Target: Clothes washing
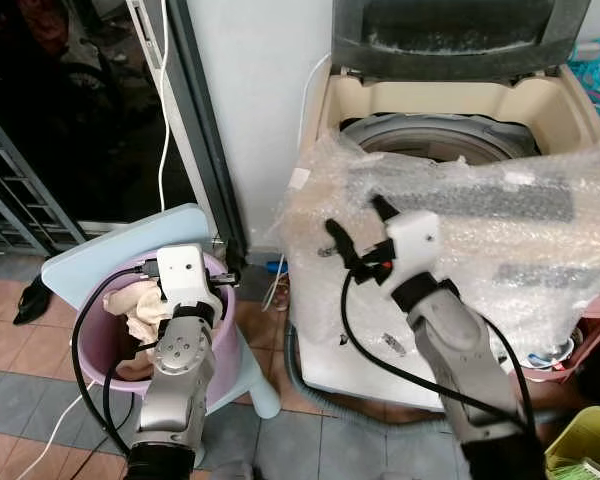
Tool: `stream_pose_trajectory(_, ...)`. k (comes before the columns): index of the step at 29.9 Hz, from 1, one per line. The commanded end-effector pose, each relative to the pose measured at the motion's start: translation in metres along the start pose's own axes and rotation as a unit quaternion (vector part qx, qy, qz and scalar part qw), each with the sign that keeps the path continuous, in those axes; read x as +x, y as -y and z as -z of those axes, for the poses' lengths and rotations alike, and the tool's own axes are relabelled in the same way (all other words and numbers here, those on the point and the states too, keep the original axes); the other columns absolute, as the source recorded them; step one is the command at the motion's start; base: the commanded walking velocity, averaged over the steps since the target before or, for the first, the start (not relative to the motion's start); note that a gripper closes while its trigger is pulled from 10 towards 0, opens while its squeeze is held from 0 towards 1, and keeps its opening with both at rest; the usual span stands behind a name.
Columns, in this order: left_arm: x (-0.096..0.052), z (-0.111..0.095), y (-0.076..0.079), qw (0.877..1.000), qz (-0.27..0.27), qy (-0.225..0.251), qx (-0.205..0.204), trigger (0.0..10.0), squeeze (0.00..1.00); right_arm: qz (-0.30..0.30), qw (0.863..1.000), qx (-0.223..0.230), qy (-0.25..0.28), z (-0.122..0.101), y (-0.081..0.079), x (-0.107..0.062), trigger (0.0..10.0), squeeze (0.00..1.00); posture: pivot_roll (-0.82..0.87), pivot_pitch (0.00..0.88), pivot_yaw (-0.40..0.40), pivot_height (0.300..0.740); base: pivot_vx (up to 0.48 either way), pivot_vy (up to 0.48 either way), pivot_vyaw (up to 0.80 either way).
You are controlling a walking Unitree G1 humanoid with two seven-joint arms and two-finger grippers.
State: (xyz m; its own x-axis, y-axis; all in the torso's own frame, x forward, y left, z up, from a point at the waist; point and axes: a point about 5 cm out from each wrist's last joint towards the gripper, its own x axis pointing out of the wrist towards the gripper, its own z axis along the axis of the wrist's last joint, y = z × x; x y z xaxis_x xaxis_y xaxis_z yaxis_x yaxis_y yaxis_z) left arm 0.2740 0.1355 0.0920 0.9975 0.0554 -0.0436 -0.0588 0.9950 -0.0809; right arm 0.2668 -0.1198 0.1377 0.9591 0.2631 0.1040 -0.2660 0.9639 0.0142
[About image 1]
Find black shoe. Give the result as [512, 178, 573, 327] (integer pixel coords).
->
[12, 278, 52, 327]

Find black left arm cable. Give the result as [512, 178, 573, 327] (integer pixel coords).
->
[71, 262, 163, 453]

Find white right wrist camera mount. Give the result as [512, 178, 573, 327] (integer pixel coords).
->
[384, 210, 444, 292]

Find dark grey washer lid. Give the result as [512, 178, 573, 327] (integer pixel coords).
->
[330, 0, 594, 83]

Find pink plastic basin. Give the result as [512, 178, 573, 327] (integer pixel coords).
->
[523, 288, 600, 387]

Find white floor cable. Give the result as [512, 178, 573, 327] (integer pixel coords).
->
[18, 394, 87, 480]

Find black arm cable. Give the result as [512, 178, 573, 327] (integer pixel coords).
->
[71, 262, 163, 453]
[339, 268, 534, 433]

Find thin white wall cable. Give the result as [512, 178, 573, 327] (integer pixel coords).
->
[156, 0, 173, 213]

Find grey metal grille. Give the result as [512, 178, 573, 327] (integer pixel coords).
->
[0, 98, 86, 257]

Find grey ribbed drain hose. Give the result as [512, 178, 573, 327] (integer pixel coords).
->
[284, 328, 426, 417]

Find dark grey door frame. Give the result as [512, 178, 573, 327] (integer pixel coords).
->
[164, 0, 249, 269]

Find clear bubble wrap sheet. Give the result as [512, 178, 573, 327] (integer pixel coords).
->
[278, 133, 600, 353]

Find light blue plastic stool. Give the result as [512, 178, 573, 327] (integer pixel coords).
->
[41, 204, 282, 468]

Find white top-load washing machine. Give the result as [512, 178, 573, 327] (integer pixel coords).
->
[283, 0, 600, 413]

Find yellow-green plastic bin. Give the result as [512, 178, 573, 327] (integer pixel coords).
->
[544, 405, 600, 480]

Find teal plastic clothes hanger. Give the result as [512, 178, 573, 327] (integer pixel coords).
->
[567, 38, 600, 128]

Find purple plastic bucket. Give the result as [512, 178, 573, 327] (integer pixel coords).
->
[77, 248, 241, 393]

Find beige crumpled cloth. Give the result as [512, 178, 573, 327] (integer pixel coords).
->
[114, 280, 181, 382]

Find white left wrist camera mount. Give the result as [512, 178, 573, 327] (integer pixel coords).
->
[155, 243, 225, 323]

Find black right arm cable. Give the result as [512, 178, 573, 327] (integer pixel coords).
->
[339, 268, 534, 433]

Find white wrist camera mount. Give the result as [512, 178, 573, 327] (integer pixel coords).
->
[155, 243, 225, 323]
[384, 210, 444, 292]

